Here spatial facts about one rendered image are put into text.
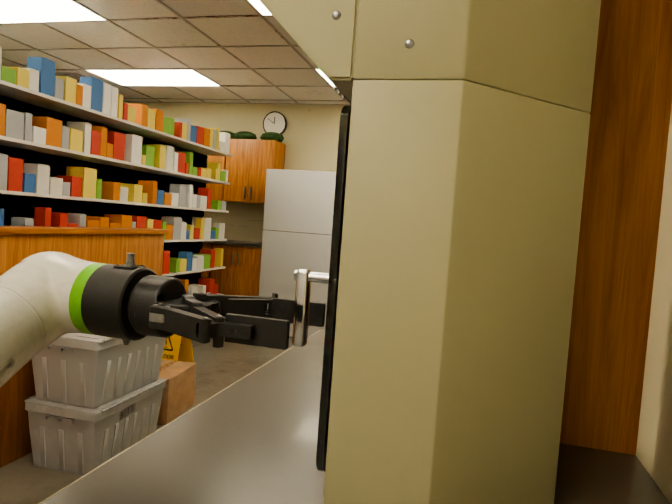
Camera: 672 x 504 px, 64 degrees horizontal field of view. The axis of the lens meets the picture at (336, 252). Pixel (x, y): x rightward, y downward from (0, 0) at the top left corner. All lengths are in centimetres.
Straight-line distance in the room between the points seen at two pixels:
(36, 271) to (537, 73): 63
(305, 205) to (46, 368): 347
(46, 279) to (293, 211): 507
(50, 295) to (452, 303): 48
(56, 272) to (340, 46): 44
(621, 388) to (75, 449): 246
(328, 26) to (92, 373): 235
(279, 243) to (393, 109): 526
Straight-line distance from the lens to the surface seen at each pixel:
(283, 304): 70
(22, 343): 71
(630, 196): 94
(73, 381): 284
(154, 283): 68
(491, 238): 58
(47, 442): 302
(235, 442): 83
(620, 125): 95
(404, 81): 56
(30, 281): 74
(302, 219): 571
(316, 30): 60
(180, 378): 354
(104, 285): 70
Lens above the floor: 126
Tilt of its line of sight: 3 degrees down
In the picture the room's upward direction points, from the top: 4 degrees clockwise
